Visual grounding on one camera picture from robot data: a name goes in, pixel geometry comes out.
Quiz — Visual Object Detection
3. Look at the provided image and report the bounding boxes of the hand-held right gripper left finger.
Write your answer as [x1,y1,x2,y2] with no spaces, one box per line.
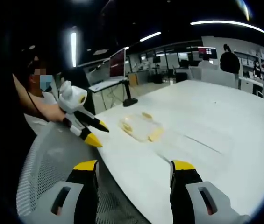
[35,160,99,224]

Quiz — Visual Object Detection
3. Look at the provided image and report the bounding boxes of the computer monitor with red screen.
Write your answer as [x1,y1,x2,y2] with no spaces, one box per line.
[109,48,127,80]

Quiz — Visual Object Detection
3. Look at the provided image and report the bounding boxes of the white shelf with boxes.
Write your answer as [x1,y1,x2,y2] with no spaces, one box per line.
[234,45,264,83]

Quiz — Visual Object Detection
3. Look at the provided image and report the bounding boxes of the clear plastic bag with food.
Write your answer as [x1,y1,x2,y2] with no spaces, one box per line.
[135,112,164,143]

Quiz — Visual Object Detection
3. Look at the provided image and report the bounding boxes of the person's white shirt torso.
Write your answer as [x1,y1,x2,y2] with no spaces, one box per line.
[24,91,59,136]

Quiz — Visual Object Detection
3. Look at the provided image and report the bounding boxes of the person's head with face mask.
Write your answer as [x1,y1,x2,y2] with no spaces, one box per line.
[28,56,54,92]

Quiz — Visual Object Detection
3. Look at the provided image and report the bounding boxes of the white side desk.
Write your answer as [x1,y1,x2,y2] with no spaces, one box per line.
[88,78,129,110]

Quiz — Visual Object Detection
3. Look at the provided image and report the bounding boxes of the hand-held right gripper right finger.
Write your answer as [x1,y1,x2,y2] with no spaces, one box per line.
[170,160,251,224]

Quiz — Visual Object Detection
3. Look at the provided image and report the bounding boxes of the long ceiling light strip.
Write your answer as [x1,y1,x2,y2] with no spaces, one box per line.
[71,32,77,68]
[190,20,264,34]
[139,31,162,42]

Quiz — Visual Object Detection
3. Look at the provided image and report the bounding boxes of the white mesh chair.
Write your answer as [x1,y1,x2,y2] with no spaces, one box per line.
[16,121,152,224]

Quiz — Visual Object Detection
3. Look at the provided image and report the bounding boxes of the wall screen with red picture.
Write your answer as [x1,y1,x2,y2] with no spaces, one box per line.
[198,46,218,59]

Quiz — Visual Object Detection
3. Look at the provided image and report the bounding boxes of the translucent yellow plastic buckle part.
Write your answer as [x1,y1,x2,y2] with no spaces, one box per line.
[118,113,137,135]

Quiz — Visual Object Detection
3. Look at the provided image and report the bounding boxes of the brown cardboard box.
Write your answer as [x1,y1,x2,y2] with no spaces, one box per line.
[128,73,139,87]

